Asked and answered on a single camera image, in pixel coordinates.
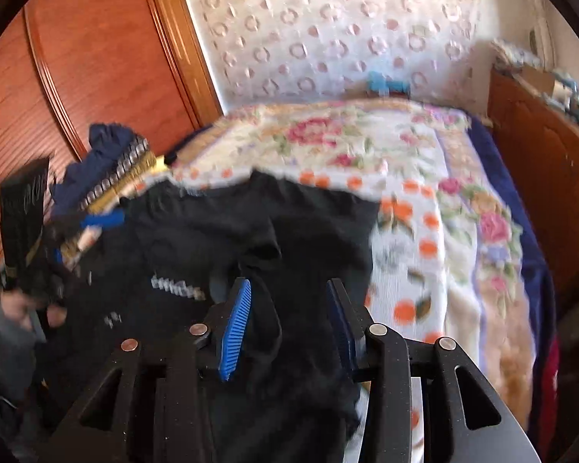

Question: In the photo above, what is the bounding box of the person's left hand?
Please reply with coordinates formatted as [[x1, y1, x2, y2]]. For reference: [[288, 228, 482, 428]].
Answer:
[[0, 289, 68, 331]]

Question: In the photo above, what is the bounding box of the circle patterned lace curtain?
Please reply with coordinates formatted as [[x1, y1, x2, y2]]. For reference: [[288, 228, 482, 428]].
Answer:
[[188, 0, 480, 109]]

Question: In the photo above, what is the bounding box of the black printed t-shirt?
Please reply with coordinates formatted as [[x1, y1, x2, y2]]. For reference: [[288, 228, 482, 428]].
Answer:
[[42, 168, 383, 463]]

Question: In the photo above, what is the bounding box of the navy blue folded garment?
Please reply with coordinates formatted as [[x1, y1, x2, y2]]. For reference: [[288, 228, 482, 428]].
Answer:
[[50, 123, 137, 218]]

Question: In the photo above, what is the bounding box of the long wooden cabinet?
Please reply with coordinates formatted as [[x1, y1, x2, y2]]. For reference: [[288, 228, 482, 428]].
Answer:
[[488, 70, 579, 301]]

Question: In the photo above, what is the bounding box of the cardboard box on cabinet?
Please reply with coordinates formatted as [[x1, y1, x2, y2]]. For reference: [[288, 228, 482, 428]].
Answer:
[[520, 65, 571, 99]]

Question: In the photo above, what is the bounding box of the navy blue bed sheet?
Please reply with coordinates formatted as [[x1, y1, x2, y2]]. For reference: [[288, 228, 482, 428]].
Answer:
[[465, 112, 561, 454]]

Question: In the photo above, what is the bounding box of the orange print white blanket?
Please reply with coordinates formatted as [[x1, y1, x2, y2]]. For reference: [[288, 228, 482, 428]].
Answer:
[[173, 163, 445, 462]]

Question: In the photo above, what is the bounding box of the folded patterned fabric pile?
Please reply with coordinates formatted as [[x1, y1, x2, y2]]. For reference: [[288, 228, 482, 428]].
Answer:
[[489, 38, 543, 70]]

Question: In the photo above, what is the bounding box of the blue toy on headboard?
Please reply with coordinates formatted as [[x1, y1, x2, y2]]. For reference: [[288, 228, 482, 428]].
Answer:
[[366, 71, 411, 98]]

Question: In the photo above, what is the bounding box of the floral pink quilt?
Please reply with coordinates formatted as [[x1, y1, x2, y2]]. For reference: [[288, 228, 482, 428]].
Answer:
[[173, 99, 535, 424]]

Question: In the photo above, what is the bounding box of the wooden louvered wardrobe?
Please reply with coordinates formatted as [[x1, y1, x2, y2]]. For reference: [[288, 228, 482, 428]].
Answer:
[[0, 0, 224, 300]]

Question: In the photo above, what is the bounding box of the patterned folded cloth stack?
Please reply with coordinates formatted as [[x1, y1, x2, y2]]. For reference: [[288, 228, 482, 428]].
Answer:
[[78, 136, 157, 213]]

